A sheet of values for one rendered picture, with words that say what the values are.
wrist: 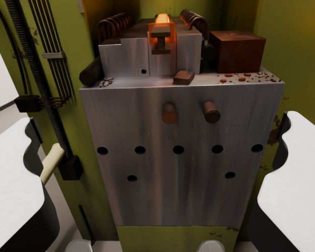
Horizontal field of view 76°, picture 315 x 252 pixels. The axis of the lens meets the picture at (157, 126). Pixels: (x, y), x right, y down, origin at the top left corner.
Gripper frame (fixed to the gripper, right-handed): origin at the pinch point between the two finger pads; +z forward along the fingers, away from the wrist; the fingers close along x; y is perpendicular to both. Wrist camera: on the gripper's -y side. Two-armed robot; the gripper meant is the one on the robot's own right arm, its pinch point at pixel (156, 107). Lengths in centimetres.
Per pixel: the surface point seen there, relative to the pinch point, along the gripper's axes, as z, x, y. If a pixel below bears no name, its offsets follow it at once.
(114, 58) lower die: 30.7, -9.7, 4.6
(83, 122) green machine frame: 45, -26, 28
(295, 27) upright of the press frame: 45, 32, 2
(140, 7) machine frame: 79, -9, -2
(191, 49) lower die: 30.7, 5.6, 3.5
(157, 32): 20.6, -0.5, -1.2
